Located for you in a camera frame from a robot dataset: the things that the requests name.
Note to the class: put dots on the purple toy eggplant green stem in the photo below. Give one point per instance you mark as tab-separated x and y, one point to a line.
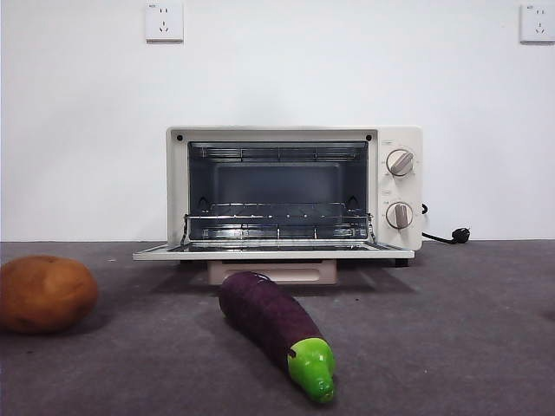
264	312

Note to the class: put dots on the beige oven knob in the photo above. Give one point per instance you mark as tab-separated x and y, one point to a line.
400	163
399	216

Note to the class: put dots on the cream toaster oven body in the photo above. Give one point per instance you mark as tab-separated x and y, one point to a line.
401	247

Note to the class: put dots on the brown potato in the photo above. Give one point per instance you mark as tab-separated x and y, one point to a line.
45	294

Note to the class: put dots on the white wall socket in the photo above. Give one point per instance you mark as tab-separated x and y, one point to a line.
538	25
164	24

